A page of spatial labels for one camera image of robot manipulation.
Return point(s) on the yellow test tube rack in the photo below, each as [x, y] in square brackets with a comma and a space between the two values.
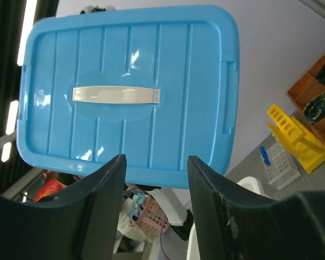
[296, 139]

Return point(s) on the clear plastic tube rack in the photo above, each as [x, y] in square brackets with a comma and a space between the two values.
[283, 170]

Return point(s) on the white plastic bin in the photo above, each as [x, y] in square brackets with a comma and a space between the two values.
[250, 183]

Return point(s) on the wooden compartment tray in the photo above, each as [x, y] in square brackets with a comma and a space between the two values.
[304, 90]

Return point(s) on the rolled tie yellow floral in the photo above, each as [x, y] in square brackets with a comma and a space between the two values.
[314, 111]

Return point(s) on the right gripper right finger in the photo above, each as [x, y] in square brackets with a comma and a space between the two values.
[235, 223]

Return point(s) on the pink plastic basket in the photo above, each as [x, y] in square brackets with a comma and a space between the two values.
[152, 220]

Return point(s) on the blue plastic tray lid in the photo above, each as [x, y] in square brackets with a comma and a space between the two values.
[155, 84]

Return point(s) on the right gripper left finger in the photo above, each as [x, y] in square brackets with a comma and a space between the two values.
[78, 222]

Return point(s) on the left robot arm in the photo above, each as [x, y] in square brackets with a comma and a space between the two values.
[180, 218]

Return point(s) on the clear test tube blue cap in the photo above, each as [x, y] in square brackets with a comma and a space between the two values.
[265, 156]

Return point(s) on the red orange bag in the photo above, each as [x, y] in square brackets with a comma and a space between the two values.
[51, 186]

